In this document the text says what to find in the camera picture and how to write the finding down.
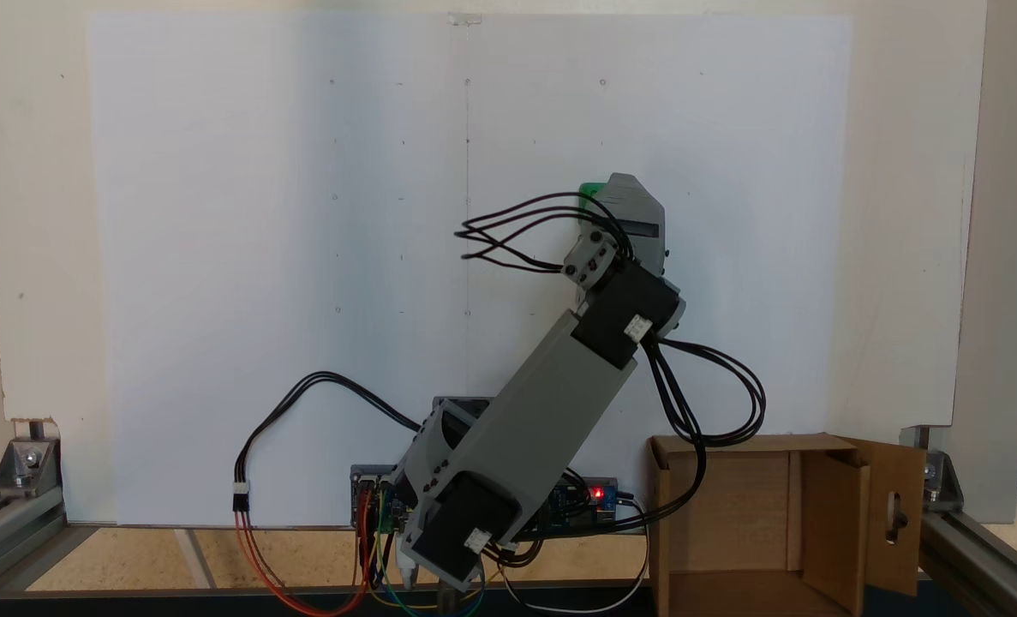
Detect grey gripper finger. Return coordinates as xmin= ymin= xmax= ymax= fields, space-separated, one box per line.
xmin=598 ymin=173 xmax=667 ymax=227

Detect white paper sheet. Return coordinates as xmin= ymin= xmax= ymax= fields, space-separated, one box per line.
xmin=465 ymin=12 xmax=853 ymax=525
xmin=87 ymin=12 xmax=470 ymax=527

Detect blue circuit board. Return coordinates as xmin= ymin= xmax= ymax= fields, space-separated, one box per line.
xmin=551 ymin=480 xmax=620 ymax=530

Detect open cardboard box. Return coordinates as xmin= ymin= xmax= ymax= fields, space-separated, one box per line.
xmin=648 ymin=433 xmax=927 ymax=617

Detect grey board mounting plate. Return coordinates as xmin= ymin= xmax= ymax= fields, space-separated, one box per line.
xmin=350 ymin=464 xmax=622 ymax=534

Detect small green circuit board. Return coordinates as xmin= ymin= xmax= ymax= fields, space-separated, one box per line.
xmin=354 ymin=480 xmax=406 ymax=536

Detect white usb plug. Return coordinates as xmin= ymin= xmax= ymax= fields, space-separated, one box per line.
xmin=395 ymin=531 xmax=421 ymax=592

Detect black wrist cable bundle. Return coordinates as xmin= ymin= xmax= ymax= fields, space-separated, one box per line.
xmin=455 ymin=193 xmax=633 ymax=275

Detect black elbow cable bundle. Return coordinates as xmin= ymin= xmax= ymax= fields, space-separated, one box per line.
xmin=551 ymin=337 xmax=768 ymax=536

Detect black cable with white connector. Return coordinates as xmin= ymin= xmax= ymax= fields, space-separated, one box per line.
xmin=234 ymin=370 xmax=423 ymax=515

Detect metal corner bracket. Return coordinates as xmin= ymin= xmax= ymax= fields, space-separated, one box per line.
xmin=0 ymin=435 xmax=65 ymax=500
xmin=924 ymin=450 xmax=965 ymax=512

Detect green wire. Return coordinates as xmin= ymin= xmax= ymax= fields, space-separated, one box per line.
xmin=374 ymin=488 xmax=419 ymax=614

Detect blue wire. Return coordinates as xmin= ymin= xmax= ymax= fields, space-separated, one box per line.
xmin=384 ymin=557 xmax=485 ymax=617

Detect red wire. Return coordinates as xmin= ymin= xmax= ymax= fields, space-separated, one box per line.
xmin=236 ymin=488 xmax=374 ymax=616

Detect yellow wire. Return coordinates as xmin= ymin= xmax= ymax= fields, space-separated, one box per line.
xmin=369 ymin=531 xmax=509 ymax=611

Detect aluminium frame rail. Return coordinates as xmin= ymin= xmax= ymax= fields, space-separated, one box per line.
xmin=0 ymin=487 xmax=68 ymax=605
xmin=918 ymin=473 xmax=1017 ymax=617

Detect orange wire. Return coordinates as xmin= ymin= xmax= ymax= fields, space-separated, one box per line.
xmin=236 ymin=510 xmax=363 ymax=616

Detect black frame bar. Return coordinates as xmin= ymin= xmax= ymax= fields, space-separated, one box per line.
xmin=0 ymin=584 xmax=667 ymax=617

